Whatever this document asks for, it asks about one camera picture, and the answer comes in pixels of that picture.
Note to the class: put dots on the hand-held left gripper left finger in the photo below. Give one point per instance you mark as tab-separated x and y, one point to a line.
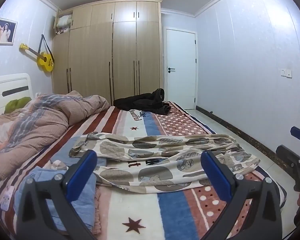
82	172

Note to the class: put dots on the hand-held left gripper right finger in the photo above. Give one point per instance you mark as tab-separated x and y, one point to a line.
215	175

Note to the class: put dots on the white bear-print blanket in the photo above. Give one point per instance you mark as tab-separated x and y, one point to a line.
165	160

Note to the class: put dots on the folded blue clothes pile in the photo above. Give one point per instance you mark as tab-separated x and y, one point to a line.
88	192

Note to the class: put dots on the pink plaid cloth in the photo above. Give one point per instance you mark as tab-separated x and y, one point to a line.
97	210

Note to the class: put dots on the dark baseboard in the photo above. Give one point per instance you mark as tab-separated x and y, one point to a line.
240	127

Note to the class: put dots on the pink striped quilt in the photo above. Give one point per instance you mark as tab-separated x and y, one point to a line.
40	125

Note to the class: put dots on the striped dotted blanket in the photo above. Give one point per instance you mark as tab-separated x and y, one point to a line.
140	210

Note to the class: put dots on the small white controller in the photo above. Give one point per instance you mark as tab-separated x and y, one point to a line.
6	200

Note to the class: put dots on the dark jacket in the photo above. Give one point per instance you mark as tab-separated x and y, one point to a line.
145	102

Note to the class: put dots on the green pillow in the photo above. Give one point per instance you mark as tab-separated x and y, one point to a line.
15	104

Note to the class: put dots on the white door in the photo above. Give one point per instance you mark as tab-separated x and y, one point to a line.
181	80

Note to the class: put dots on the yellow guitar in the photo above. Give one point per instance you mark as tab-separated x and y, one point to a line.
45	61

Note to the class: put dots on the white bed headboard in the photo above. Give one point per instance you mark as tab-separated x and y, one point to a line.
5	82

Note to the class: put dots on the light wooden wardrobe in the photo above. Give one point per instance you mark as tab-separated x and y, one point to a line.
125	55

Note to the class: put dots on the folded bedding stack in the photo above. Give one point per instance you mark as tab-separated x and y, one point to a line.
63	21

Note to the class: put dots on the white wall socket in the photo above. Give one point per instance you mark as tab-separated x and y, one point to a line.
289	73
282	71

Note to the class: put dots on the framed wall photo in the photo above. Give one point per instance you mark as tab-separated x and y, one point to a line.
2	31

